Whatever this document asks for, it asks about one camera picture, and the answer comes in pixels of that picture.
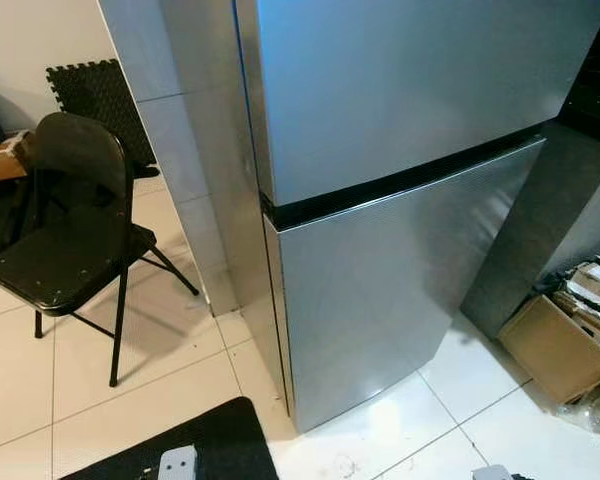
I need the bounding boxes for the black floor mat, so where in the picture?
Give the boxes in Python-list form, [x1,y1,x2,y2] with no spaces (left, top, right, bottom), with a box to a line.
[60,397,279,480]

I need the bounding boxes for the black folding chair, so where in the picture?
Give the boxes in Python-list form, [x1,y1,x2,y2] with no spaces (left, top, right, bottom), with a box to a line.
[0,112,201,389]

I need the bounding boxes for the black glass cooktop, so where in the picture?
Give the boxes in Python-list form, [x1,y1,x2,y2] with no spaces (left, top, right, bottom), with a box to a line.
[558,0,600,151]

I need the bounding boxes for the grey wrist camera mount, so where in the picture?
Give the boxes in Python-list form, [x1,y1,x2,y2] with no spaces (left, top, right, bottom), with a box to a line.
[158,446,199,480]
[472,464,517,480]

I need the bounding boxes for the silver two-door fridge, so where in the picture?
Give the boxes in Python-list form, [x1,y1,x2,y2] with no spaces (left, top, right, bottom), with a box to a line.
[232,0,600,434]

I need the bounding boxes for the grey concrete counter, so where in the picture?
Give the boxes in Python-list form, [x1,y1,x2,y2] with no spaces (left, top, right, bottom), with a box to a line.
[460,120,600,343]

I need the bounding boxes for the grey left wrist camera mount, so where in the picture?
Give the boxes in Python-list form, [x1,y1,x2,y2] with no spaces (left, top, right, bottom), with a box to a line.
[158,446,199,480]

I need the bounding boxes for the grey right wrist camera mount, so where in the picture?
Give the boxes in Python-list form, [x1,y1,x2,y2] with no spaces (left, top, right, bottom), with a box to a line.
[472,464,517,480]

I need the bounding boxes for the silver freezer door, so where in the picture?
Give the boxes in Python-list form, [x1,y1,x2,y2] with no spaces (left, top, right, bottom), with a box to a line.
[237,0,600,208]

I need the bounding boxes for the brown cardboard piece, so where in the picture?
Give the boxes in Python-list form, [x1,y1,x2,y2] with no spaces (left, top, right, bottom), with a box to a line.
[0,130,37,187]

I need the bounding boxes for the black foam puzzle mat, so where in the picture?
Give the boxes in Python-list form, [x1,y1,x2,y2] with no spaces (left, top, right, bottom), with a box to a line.
[46,58,162,180]

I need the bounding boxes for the clear plastic bottle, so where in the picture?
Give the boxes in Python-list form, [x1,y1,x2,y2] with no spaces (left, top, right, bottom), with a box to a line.
[554,400,600,441]

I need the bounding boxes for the white flat package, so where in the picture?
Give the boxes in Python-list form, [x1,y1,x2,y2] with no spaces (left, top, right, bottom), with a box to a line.
[565,262,600,323]

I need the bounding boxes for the open cardboard box with papers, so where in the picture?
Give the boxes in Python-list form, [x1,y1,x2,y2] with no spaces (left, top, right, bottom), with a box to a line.
[497,258,600,406]

